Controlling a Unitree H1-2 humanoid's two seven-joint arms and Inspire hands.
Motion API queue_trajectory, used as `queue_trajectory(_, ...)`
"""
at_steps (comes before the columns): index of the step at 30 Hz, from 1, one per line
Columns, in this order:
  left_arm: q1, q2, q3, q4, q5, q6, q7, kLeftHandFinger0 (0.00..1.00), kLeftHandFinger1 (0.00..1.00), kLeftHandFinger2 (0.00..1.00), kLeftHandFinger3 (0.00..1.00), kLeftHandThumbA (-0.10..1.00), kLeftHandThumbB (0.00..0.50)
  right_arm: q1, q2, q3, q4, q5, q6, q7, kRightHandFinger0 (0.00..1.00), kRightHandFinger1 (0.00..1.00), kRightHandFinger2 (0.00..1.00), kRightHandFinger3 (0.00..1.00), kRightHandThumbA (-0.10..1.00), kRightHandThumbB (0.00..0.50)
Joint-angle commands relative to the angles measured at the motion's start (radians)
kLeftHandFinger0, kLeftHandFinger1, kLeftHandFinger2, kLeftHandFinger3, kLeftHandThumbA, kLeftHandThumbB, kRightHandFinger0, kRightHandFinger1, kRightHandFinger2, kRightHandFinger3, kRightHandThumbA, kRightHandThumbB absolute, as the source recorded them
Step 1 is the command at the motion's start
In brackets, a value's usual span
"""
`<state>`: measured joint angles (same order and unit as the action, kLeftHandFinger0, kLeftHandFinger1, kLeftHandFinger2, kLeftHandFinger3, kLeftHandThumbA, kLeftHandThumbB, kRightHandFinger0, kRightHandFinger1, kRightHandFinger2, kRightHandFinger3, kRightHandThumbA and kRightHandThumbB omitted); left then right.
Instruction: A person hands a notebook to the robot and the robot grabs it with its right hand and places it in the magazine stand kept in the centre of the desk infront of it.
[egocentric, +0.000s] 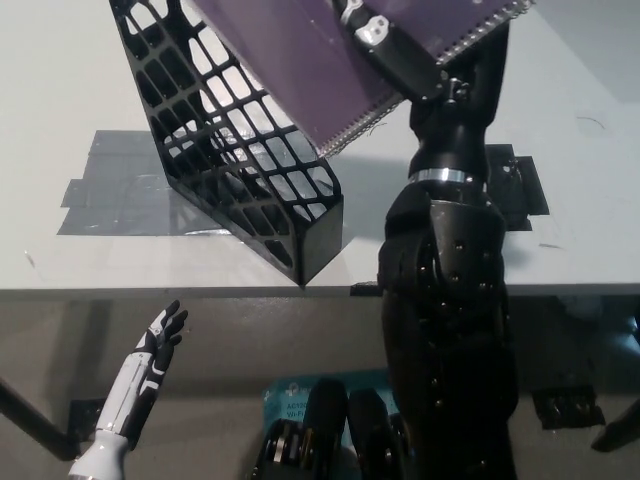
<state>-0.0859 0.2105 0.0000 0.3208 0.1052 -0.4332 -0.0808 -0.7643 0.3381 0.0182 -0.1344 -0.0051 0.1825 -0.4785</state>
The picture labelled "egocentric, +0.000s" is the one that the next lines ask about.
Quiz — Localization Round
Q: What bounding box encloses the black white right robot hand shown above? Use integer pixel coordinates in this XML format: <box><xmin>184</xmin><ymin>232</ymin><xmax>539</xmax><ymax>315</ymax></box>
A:
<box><xmin>332</xmin><ymin>0</ymin><xmax>514</xmax><ymax>176</ymax></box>

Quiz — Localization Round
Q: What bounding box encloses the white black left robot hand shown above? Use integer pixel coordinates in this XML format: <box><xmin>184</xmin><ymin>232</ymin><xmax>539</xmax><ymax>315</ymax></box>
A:
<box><xmin>94</xmin><ymin>298</ymin><xmax>190</xmax><ymax>446</ymax></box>

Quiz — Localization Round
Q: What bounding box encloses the black tape square patch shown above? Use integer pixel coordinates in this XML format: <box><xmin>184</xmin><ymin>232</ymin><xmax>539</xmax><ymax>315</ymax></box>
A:
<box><xmin>479</xmin><ymin>144</ymin><xmax>550</xmax><ymax>232</ymax></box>

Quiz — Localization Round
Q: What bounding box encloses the black slanted table leg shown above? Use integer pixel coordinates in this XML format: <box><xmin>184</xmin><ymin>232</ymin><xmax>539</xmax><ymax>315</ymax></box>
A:
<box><xmin>0</xmin><ymin>377</ymin><xmax>81</xmax><ymax>461</ymax></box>
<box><xmin>590</xmin><ymin>399</ymin><xmax>640</xmax><ymax>454</ymax></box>

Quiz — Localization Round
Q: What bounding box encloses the purple spiral notebook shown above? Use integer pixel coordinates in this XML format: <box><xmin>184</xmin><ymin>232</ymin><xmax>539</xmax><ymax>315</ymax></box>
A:
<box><xmin>189</xmin><ymin>0</ymin><xmax>536</xmax><ymax>161</ymax></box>

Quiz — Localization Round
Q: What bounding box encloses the black lattice magazine stand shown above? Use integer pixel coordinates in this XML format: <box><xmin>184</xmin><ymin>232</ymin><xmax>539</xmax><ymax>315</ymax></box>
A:
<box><xmin>108</xmin><ymin>0</ymin><xmax>346</xmax><ymax>289</ymax></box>

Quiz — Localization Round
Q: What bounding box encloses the grey upright table leg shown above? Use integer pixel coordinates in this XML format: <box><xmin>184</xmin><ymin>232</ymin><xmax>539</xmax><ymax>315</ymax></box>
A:
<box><xmin>547</xmin><ymin>297</ymin><xmax>599</xmax><ymax>391</ymax></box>
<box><xmin>69</xmin><ymin>298</ymin><xmax>114</xmax><ymax>404</ymax></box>

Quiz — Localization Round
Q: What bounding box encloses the grey tape patch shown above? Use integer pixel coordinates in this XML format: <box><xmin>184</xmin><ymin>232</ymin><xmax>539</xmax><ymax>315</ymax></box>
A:
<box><xmin>55</xmin><ymin>129</ymin><xmax>351</xmax><ymax>239</ymax></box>

